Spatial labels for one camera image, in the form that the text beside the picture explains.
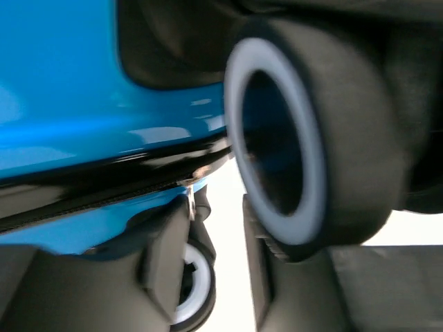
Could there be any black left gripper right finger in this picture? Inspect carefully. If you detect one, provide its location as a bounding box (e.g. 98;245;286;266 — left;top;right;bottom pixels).
242;201;442;331

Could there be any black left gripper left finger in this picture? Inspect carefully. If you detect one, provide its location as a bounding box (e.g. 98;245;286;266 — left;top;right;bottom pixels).
1;195;190;331

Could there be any blue kids suitcase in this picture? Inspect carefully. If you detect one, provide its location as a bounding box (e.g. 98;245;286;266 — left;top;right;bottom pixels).
1;1;442;331

